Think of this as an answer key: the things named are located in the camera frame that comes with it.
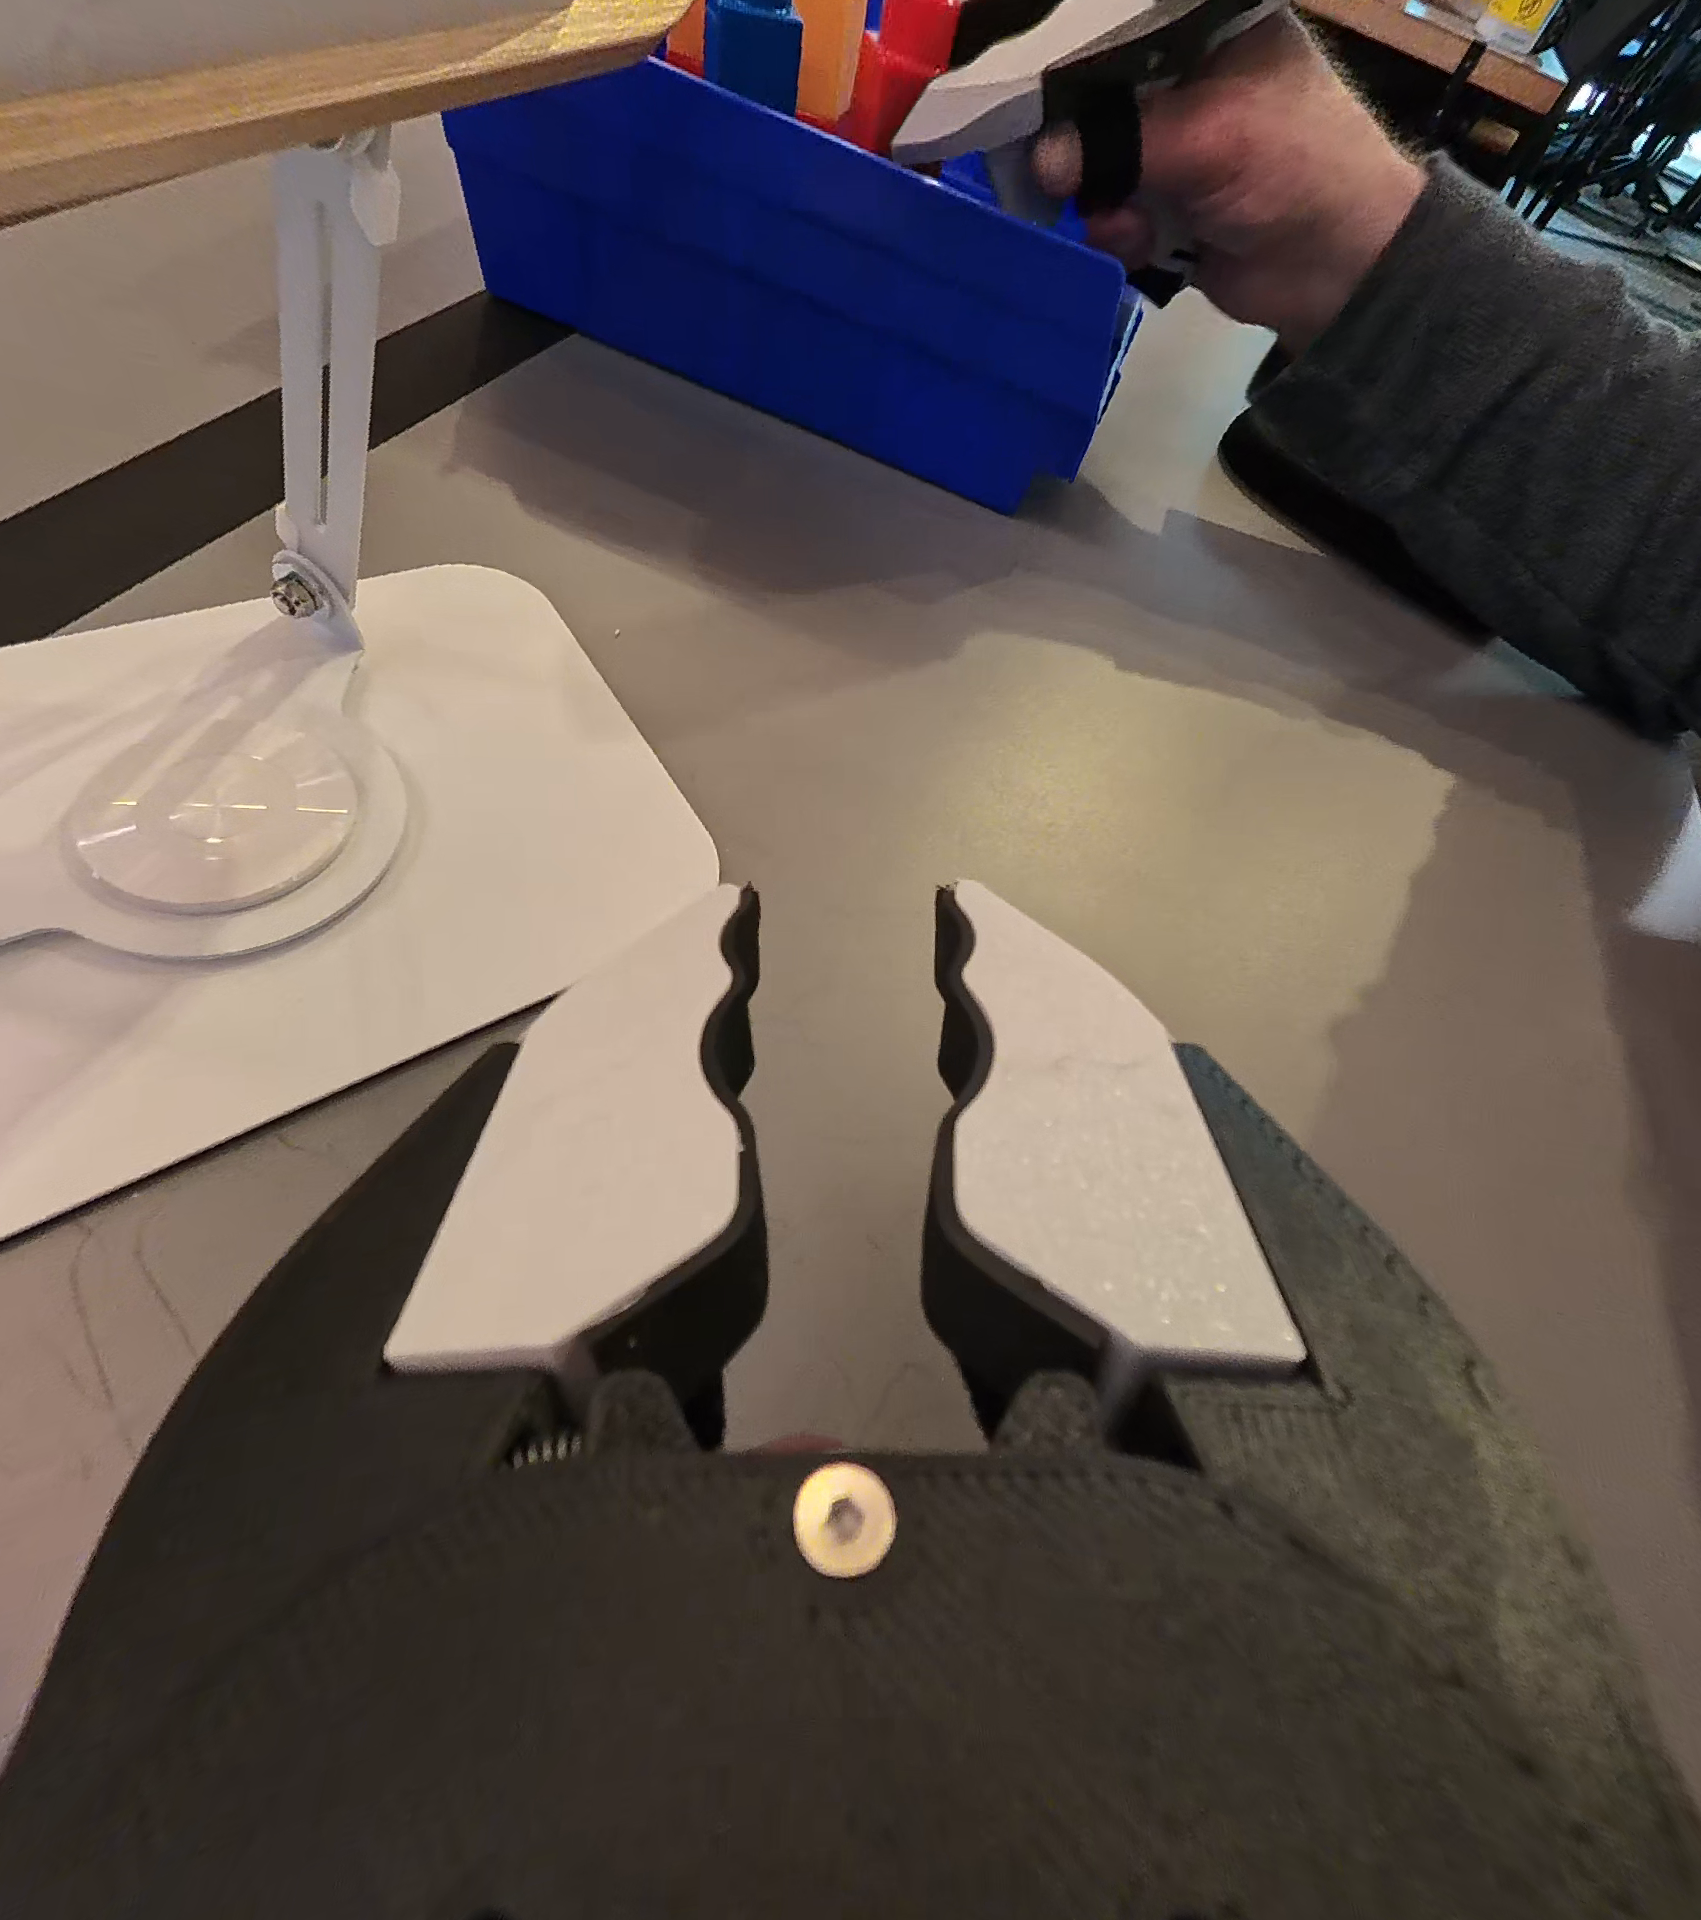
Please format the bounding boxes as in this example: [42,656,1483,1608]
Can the blurred blue object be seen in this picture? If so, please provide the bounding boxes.
[443,53,1152,517]

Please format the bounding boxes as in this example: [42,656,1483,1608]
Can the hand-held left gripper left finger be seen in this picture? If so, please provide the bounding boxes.
[386,885,770,1411]

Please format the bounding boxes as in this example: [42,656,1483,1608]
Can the red toy building block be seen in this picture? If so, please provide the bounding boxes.
[845,0,967,152]

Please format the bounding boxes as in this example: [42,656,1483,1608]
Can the white document stand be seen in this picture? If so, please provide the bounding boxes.
[0,125,723,1291]

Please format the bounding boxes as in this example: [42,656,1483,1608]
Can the black chair armrest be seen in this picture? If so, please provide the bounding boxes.
[1220,405,1483,631]

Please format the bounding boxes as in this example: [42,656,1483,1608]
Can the wooden office table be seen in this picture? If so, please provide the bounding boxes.
[1295,0,1579,122]

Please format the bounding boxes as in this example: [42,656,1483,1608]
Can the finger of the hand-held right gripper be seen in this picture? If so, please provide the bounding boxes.
[896,0,1286,167]

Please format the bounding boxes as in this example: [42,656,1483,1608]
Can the person's right hand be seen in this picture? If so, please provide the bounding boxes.
[1106,16,1441,331]

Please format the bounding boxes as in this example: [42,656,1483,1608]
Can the person's right forearm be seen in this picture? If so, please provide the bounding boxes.
[1250,166,1701,751]

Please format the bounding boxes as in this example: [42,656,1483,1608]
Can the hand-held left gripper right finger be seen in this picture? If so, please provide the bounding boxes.
[920,879,1309,1417]

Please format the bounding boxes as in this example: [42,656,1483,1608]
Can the grey desk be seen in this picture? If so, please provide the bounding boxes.
[0,120,1701,1920]

